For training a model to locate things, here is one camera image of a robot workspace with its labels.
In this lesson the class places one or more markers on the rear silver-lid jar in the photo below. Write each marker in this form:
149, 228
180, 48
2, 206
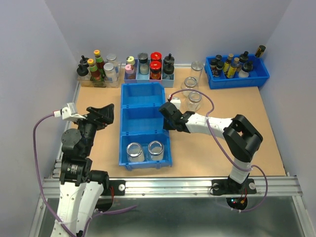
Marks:
112, 58

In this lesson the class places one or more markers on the rear red-lid sauce jar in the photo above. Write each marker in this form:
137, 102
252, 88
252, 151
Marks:
156, 56

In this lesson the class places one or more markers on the pink-cap spice bottle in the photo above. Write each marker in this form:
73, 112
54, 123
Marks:
129, 72

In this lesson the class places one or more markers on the rear black dispenser bottle middle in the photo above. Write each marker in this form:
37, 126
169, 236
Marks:
169, 59

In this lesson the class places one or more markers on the large blue divided bin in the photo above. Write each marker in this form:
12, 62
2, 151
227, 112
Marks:
141, 122

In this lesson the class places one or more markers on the yellow label bottle rear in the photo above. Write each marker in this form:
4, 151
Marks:
227, 63

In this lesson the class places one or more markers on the clear plastic organizer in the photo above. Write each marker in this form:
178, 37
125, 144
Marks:
90, 76

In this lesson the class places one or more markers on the black-cap spice jar front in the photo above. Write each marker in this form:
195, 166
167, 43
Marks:
216, 65

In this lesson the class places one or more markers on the grey-lid salt shaker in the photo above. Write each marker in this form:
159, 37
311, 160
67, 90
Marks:
143, 63

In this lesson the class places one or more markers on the yellow-cap spice bottle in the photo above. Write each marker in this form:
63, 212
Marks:
130, 60

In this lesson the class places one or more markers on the dark bottle gold band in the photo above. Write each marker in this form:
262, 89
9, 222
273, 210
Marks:
260, 51

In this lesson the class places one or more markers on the blue tray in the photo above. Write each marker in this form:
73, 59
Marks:
257, 77

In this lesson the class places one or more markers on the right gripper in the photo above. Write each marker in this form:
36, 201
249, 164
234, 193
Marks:
166, 126

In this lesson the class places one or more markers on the front red-lid sauce jar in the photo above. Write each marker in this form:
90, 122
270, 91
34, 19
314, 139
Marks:
155, 70

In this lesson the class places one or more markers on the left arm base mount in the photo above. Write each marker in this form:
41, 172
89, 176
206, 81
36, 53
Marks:
108, 188

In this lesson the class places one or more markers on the lidded glass jar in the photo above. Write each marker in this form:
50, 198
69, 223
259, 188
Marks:
196, 69

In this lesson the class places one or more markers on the rear black dispenser bottle left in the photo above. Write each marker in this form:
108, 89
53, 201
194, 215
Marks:
84, 61

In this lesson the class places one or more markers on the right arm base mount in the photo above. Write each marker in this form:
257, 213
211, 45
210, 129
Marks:
237, 193

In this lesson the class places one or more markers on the black dispenser bottle tray front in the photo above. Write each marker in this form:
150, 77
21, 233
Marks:
246, 69

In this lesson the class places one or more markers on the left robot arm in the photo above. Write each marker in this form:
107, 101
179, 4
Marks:
80, 187

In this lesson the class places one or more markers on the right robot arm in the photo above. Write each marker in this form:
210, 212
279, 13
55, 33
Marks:
242, 138

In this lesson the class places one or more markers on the front yellow-cap sauce bottle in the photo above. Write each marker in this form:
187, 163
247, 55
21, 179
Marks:
96, 76

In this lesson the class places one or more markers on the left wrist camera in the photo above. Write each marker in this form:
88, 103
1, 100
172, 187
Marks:
69, 113

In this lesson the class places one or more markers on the front black dispenser bottle left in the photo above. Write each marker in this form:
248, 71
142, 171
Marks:
83, 72

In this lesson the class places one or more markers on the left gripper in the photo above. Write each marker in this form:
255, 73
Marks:
106, 113

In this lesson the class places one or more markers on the yellow label bottle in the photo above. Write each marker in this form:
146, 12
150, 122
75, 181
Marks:
233, 68
227, 63

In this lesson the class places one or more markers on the silver-lid jar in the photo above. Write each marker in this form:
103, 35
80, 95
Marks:
112, 58
110, 72

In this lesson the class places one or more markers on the front black dispenser bottle middle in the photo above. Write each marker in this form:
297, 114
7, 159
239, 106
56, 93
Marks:
168, 71

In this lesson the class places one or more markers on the black dispenser bottle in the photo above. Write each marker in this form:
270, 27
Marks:
169, 59
168, 71
83, 72
84, 61

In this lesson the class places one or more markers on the yellow-cap sauce bottle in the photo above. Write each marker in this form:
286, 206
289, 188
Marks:
96, 76
99, 62

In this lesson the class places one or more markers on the pastel compartment organizer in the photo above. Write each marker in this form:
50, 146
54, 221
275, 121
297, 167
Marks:
139, 78

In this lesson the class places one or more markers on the red-lid sauce jar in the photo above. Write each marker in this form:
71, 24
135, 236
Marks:
156, 56
155, 70

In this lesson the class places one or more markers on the black dispenser bottle tray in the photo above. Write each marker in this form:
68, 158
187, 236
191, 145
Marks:
243, 58
246, 69

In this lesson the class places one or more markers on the rear yellow-cap sauce bottle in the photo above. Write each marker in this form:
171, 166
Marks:
99, 62

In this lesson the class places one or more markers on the black dispenser bottle tray rear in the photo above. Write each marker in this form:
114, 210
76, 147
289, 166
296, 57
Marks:
243, 58

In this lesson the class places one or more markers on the front silver-lid jar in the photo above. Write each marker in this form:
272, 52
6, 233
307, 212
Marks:
110, 72

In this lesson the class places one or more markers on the yellow label bottle front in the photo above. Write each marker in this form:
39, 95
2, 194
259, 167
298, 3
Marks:
233, 68

